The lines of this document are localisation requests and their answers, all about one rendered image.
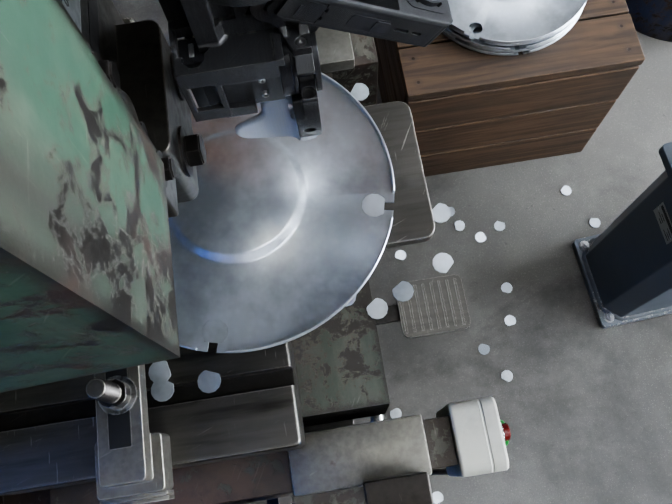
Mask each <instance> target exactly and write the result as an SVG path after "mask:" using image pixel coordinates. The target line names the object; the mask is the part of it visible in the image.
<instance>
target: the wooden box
mask: <svg viewBox="0 0 672 504"><path fill-rule="evenodd" d="M628 12H629V9H628V6H627V3H626V0H587V2H586V4H585V6H584V8H583V10H582V13H581V15H580V17H579V18H578V20H577V21H576V23H575V24H574V26H573V27H572V28H571V29H570V30H569V31H568V32H567V33H566V34H565V35H564V36H563V37H561V38H560V39H559V40H557V41H556V42H554V43H553V44H551V45H549V46H547V47H545V48H542V49H540V50H537V51H534V52H531V53H527V54H523V52H518V54H519V55H513V56H498V55H489V54H484V53H480V52H476V51H473V50H470V49H468V48H465V47H463V46H461V45H459V44H457V43H455V42H454V41H452V40H451V39H449V38H448V37H447V36H445V35H444V34H443V33H441V34H440V35H438V36H437V37H436V38H435V39H434V40H433V41H432V42H431V43H430V44H429V45H427V46H426V47H421V46H416V45H411V44H406V43H401V42H395V41H390V40H385V39H380V38H375V37H374V42H375V47H376V52H377V57H378V85H379V90H380V95H381V100H382V103H387V102H393V101H402V102H404V103H406V104H407V105H408V106H409V107H410V110H411V113H412V118H413V123H414V128H415V132H416V137H417V142H418V147H419V151H420V156H421V161H422V166H423V170H424V175H425V177H426V176H432V175H439V174H445V173H451V172H458V171H464V170H470V169H476V168H483V167H489V166H495V165H501V164H508V163H514V162H520V161H527V160H533V159H539V158H545V157H552V156H558V155H564V154H571V153H577V152H581V151H582V150H583V148H584V147H585V145H586V144H587V143H588V141H589V140H590V138H591V137H592V135H593V134H594V132H595V131H596V130H597V128H598V127H599V125H600V124H601V122H602V121H603V119H604V118H605V117H606V115H607V114H608V112H609V111H610V109H611V108H612V106H613V105H614V103H615V102H616V99H618V98H619V96H620V95H621V93H622V92H623V90H624V89H625V88H626V86H627V85H628V83H629V82H630V80H631V79H632V77H633V76H634V74H635V73H636V72H637V70H638V69H639V65H641V64H642V63H643V62H644V60H645V57H644V54H643V51H642V48H641V45H640V42H639V39H638V36H637V33H636V30H635V27H634V24H633V21H632V18H631V15H630V13H628Z"/></svg>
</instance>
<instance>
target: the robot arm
mask: <svg viewBox="0 0 672 504"><path fill-rule="evenodd" d="M159 3H160V5H161V7H162V9H163V12H164V14H165V16H166V19H167V21H168V30H169V40H170V47H171V50H172V56H173V66H174V77H175V79H176V81H177V83H178V85H179V87H180V89H181V91H182V93H183V96H184V98H185V100H186V102H187V104H188V106H189V108H190V110H191V112H192V114H193V116H194V118H195V120H196V122H199V121H205V120H211V119H218V118H224V117H227V118H228V117H235V116H241V115H247V114H254V113H258V109H257V103H260V104H261V112H260V113H259V114H257V115H255V116H253V117H251V118H249V119H247V120H245V121H243V122H241V123H239V124H237V125H236V126H235V132H236V134H237V135H239V136H240V137H243V138H268V137H290V136H291V137H295V138H297V139H298V140H299V141H300V140H301V141H305V140H311V139H313V138H316V137H317V136H318V135H320V134H322V128H321V119H320V112H319V104H318V96H317V91H322V90H323V85H322V77H321V69H320V61H319V54H318V47H317V41H316V35H315V32H316V31H317V29H318V28H319V27H323V28H328V29H333V30H338V31H343V32H349V33H354V34H359V35H364V36H369V37H375V38H380V39H385V40H390V41H395V42H401V43H406V44H411V45H416V46H421V47H426V46H427V45H429V44H430V43H431V42H432V41H433V40H434V39H435V38H436V37H437V36H438V35H440V34H441V33H442V32H443V31H444V30H445V29H446V28H447V27H448V26H449V25H451V24H452V23H453V19H452V15H451V11H450V7H449V3H448V0H159ZM182 37H185V39H183V40H178V46H177V38H182ZM178 50H179V56H178ZM315 82H316V84H315ZM316 88H317V90H316ZM189 89H191V91H192V93H193V95H194V98H195V100H196V102H197V104H198V106H199V107H200V108H197V106H196V104H195V102H194V100H193V98H192V95H191V93H190V91H189ZM288 103H290V104H291V105H292V106H293V108H292V109H289V104H288ZM210 105H211V106H210ZM212 105H213V106H212ZM205 106H206V107H205Z"/></svg>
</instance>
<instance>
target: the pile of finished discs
mask: <svg viewBox="0 0 672 504"><path fill-rule="evenodd" d="M586 2H587V0H448V3H449V7H450V11H451V15H452V19H453V23H452V24H451V25H449V26H448V27H447V28H446V29H445V30H444V31H443V32H442V33H443V34H444V35H445V36H447V37H448V38H449V39H451V40H452V41H454V42H455V43H457V44H459V45H461V46H463V47H465V48H468V49H470V50H473V51H476V52H480V53H484V54H489V55H498V56H513V55H519V54H518V52H523V54H527V53H531V52H534V51H537V50H540V49H542V48H545V47H547V46H549V45H551V44H553V43H554V42H556V41H557V40H559V39H560V38H561V37H563V36H564V35H565V34H566V33H567V32H568V31H569V30H570V29H571V28H572V27H573V26H574V24H575V23H576V21H577V20H578V18H579V17H580V15H581V13H582V10H583V8H584V6H585V4H586Z"/></svg>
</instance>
